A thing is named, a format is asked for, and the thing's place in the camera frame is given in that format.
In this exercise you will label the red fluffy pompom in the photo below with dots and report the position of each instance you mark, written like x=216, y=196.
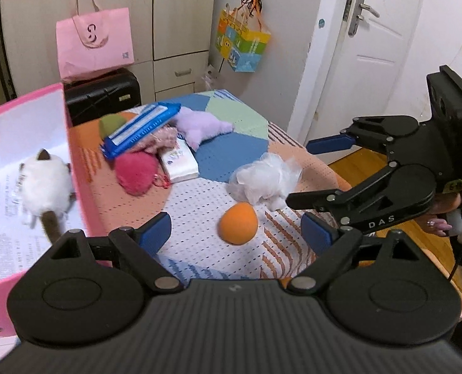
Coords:
x=138, y=172

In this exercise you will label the white plush cat toy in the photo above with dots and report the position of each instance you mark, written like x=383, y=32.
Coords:
x=46, y=192

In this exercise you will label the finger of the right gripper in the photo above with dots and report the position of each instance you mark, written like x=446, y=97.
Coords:
x=330, y=144
x=332, y=198

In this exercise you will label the white door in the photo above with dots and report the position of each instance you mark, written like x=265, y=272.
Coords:
x=365, y=67

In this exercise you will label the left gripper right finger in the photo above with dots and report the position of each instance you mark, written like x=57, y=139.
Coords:
x=333, y=248

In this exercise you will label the pink tote bag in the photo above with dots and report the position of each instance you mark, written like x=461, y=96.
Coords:
x=93, y=44

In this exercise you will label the beige wardrobe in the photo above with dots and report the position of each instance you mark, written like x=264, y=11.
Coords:
x=171, y=40

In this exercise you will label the silver door handle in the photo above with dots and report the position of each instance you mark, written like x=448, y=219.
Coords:
x=357, y=16

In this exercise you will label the pink floral scrunchie cloth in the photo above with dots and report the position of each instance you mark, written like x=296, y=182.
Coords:
x=165, y=137

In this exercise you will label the person right hand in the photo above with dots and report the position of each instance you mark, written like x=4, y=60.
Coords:
x=444, y=218

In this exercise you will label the pink cardboard box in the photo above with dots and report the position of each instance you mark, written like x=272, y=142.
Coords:
x=32, y=122

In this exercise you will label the white mesh bath pouf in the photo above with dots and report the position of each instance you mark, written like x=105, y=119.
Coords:
x=267, y=181

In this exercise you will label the white tissue pack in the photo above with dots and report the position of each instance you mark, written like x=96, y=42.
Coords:
x=179, y=163

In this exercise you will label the orange egg sponge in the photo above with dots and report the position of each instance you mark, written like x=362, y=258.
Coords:
x=238, y=225

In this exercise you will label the colourful gift bag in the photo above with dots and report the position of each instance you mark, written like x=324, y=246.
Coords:
x=242, y=36

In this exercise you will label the black suitcase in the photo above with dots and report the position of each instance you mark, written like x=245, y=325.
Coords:
x=114, y=92

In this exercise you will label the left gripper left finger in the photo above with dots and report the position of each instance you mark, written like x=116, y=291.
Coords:
x=137, y=249

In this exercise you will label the patchwork table cloth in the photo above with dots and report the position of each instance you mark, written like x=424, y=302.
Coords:
x=194, y=249

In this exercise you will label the purple plush toy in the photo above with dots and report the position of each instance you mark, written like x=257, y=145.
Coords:
x=198, y=126

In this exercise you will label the green egg sponge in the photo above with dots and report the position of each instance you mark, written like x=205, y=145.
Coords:
x=110, y=123

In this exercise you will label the blue wet wipes pack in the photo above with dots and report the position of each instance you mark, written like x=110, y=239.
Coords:
x=151, y=119

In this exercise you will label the clear plastic bag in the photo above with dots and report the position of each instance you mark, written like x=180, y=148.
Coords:
x=211, y=79

